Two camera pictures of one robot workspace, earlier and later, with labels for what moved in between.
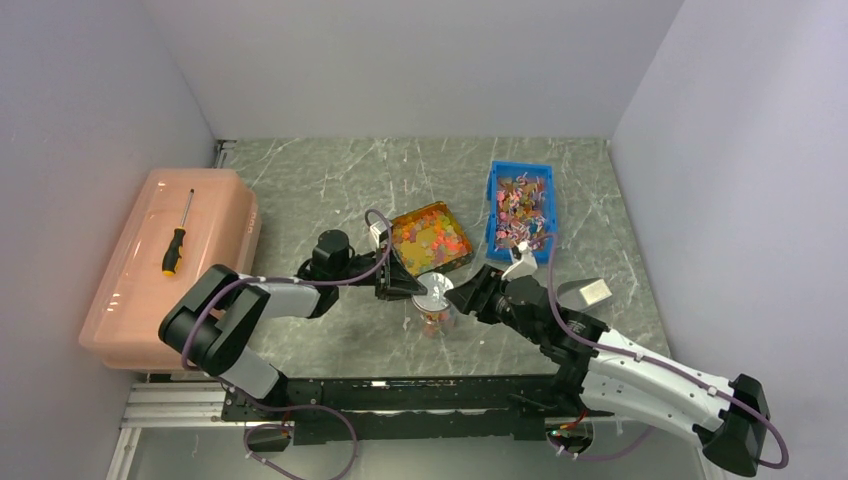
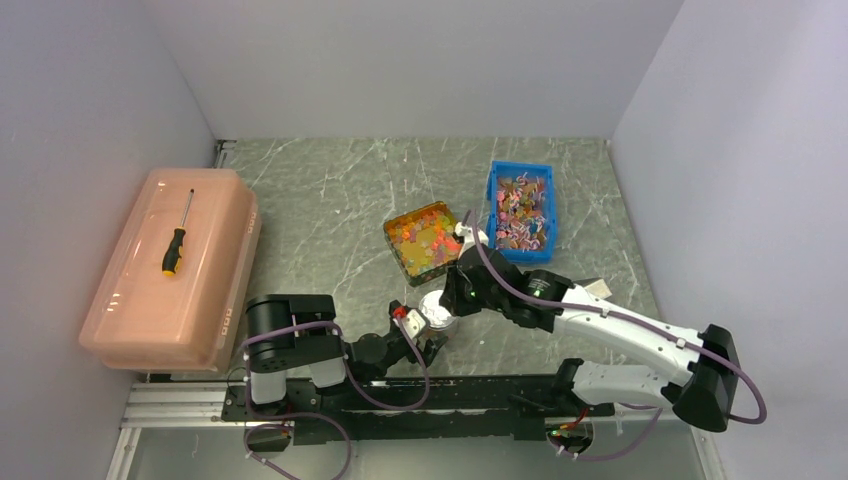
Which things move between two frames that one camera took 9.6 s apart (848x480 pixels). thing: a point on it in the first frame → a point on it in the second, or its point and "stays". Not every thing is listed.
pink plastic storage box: [181, 223] stays
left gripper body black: [376, 279] → [397, 350]
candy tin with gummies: [428, 239] stays
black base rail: [327, 410] stays
